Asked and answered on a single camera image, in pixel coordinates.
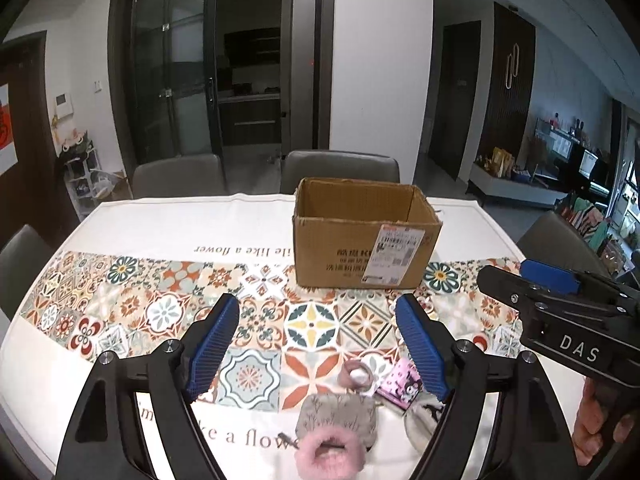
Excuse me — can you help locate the pink cartoon card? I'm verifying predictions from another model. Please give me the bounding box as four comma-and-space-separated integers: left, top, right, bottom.
376, 358, 426, 413

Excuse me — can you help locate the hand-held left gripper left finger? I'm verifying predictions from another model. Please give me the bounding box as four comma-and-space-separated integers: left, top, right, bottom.
57, 292, 241, 480

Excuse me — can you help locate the white drawstring bag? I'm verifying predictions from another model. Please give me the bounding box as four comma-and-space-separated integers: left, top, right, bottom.
404, 394, 446, 453

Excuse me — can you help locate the patterned white tablecloth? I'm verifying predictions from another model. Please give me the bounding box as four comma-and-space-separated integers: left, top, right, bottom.
0, 192, 611, 480

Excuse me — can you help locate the silver refrigerator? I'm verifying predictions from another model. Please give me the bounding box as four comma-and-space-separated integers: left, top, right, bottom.
280, 0, 317, 153

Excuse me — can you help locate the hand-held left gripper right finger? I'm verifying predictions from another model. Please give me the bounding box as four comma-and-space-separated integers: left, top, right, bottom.
394, 292, 583, 480

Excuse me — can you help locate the grey dining chair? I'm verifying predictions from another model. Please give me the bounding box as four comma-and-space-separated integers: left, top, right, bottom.
516, 210, 613, 277
0, 224, 53, 321
132, 154, 226, 200
280, 150, 401, 196

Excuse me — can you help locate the dark wooden door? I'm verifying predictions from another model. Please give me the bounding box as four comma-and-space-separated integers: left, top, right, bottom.
427, 21, 482, 181

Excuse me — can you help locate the red and white poster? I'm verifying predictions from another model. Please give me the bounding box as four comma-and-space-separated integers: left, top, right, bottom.
0, 85, 18, 171

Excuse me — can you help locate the pink ribbed knit band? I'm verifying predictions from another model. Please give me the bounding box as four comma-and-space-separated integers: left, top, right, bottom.
336, 359, 377, 395

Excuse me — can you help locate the brown cardboard box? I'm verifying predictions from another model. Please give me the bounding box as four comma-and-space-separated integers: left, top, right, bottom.
292, 177, 443, 290

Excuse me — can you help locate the white loop wall ornament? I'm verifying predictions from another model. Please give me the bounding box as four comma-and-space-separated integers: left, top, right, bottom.
505, 45, 521, 93

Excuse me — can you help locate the pink fluffy scrunchie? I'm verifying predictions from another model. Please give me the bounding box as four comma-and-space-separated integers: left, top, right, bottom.
295, 432, 368, 478

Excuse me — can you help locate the person's right hand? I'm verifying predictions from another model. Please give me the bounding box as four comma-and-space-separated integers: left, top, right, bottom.
572, 380, 632, 468

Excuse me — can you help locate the dark slatted wall panel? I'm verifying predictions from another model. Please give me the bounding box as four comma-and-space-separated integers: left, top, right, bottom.
480, 2, 536, 161

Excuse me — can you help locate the grey floral fabric pouch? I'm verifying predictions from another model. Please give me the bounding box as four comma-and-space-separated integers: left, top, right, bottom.
296, 394, 378, 451

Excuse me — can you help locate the glass sliding door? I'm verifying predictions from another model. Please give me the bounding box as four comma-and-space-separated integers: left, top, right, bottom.
131, 0, 221, 161

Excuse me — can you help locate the white low cabinet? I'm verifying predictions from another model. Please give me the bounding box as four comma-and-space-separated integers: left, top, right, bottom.
467, 165, 566, 208

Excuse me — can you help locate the white storage rack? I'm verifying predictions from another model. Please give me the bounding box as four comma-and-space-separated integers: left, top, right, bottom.
62, 132, 106, 221

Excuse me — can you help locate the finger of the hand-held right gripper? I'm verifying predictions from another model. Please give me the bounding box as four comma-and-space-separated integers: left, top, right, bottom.
520, 259, 640, 297
477, 266, 626, 317

